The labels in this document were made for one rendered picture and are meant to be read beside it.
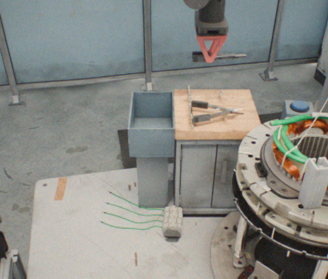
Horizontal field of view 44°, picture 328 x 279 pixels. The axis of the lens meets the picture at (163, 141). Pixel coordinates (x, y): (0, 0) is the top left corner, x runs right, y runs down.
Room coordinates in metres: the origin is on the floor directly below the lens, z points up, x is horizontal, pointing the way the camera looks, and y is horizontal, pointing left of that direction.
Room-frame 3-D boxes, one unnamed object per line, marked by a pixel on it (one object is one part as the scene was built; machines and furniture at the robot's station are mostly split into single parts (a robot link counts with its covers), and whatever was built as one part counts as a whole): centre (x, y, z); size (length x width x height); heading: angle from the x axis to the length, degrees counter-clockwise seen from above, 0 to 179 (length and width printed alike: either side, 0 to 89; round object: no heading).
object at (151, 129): (0.84, 0.03, 0.92); 0.17 x 0.11 x 0.28; 0
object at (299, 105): (0.90, -0.35, 1.04); 0.04 x 0.04 x 0.01
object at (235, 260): (0.60, -0.18, 0.81); 0.07 x 0.03 x 0.01; 178
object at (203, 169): (0.84, -0.13, 0.91); 0.19 x 0.19 x 0.26; 0
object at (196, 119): (0.77, -0.09, 1.09); 0.04 x 0.01 x 0.02; 105
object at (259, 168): (0.57, -0.18, 1.10); 0.03 x 0.01 x 0.01; 5
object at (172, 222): (0.71, -0.02, 0.80); 0.10 x 0.05 x 0.04; 175
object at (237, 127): (0.84, -0.13, 1.05); 0.20 x 0.19 x 0.02; 90
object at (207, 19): (0.88, -0.10, 1.30); 0.10 x 0.07 x 0.07; 1
